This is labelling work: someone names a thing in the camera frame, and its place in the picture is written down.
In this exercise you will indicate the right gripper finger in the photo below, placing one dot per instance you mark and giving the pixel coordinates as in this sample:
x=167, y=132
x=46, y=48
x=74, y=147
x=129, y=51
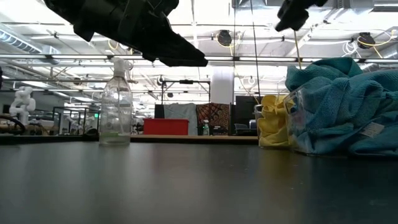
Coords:
x=293, y=15

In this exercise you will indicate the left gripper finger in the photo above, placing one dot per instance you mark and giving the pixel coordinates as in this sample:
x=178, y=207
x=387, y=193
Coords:
x=177, y=53

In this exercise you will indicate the teal microfiber towel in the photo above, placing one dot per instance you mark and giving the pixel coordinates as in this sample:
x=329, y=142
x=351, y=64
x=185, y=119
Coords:
x=326, y=70

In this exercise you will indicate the yellow microfiber towel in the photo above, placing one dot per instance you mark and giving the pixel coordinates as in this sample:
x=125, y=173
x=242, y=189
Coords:
x=273, y=105
x=273, y=133

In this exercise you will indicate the blue microfiber towel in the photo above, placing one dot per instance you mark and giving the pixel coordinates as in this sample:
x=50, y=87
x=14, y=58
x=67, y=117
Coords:
x=342, y=109

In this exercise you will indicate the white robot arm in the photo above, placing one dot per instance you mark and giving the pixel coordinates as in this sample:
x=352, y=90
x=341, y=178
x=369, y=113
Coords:
x=23, y=102

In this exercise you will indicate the white pillar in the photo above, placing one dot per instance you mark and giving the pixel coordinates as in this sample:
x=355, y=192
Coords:
x=222, y=85

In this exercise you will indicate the grey hanging cloth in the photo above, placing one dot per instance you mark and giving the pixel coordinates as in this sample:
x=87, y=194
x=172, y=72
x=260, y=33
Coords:
x=180, y=112

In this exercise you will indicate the patterned hanging cloth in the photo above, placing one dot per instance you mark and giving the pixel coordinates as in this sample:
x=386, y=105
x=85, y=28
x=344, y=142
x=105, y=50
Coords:
x=214, y=116

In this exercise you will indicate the red storage bin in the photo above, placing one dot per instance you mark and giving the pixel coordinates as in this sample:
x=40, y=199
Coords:
x=164, y=127

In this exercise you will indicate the small green spray bottle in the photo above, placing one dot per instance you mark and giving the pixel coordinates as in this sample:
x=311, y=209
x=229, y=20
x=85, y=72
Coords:
x=206, y=129

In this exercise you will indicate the black monitor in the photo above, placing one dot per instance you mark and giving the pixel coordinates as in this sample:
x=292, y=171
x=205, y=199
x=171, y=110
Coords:
x=245, y=109

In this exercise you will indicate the clear spray bottle white nozzle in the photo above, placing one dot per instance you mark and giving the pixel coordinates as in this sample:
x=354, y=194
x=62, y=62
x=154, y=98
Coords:
x=115, y=118

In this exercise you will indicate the clear plastic basket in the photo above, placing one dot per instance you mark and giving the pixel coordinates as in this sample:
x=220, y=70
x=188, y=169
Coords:
x=295, y=137
x=256, y=124

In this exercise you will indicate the black overhead stand frame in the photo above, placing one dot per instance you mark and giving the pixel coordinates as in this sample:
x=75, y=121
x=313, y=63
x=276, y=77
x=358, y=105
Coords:
x=186, y=81

